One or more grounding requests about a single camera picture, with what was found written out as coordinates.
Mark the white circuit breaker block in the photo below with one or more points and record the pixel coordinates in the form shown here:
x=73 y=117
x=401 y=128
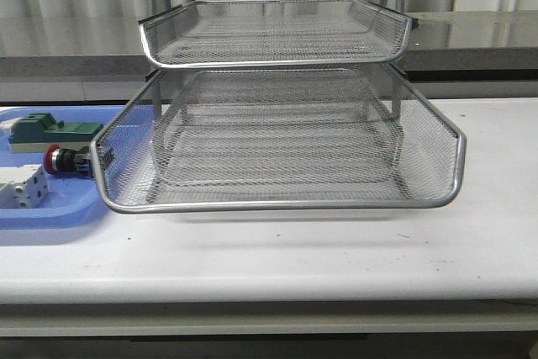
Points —
x=23 y=187

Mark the blue plastic tray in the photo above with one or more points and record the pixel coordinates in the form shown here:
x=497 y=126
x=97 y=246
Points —
x=71 y=201

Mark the red emergency push button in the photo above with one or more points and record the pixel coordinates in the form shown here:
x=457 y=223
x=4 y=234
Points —
x=59 y=161

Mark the grey stone counter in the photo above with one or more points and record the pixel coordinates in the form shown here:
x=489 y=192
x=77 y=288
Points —
x=446 y=46

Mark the green electrical switch block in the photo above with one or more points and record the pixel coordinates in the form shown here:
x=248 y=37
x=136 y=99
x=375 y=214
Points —
x=37 y=131

